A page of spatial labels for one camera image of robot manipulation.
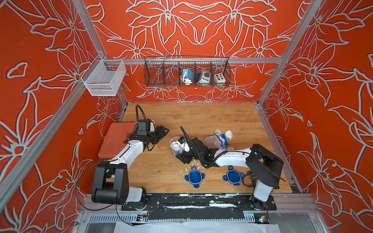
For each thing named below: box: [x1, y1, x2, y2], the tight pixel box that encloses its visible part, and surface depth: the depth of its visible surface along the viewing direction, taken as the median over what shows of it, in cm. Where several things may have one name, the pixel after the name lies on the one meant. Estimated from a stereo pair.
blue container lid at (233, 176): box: [222, 165, 246, 186], surface depth 83 cm
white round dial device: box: [196, 69, 211, 84], surface depth 93 cm
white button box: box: [213, 72, 226, 84], surface depth 96 cm
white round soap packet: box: [224, 129, 234, 140], surface depth 102 cm
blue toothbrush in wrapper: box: [221, 133, 229, 147], surface depth 99 cm
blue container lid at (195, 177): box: [184, 165, 205, 189], surface depth 83 cm
